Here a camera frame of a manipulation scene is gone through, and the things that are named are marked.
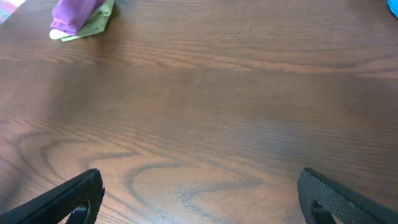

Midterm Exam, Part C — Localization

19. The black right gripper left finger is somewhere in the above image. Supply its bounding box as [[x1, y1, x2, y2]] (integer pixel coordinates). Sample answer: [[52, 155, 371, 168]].
[[1, 169, 105, 224]]

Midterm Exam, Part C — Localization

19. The crumpled blue cloth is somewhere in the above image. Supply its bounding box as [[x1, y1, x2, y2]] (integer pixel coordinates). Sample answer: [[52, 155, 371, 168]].
[[387, 0, 398, 18]]

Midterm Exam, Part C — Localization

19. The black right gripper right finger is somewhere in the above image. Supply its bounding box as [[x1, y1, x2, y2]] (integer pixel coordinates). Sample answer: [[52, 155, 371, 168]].
[[297, 167, 397, 224]]

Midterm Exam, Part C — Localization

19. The folded green cloth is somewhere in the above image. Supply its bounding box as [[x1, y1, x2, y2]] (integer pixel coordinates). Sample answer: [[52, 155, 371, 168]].
[[49, 0, 115, 42]]

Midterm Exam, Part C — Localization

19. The purple microfiber cloth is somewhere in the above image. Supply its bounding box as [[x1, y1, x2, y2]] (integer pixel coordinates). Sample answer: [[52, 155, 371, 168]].
[[50, 0, 104, 35]]

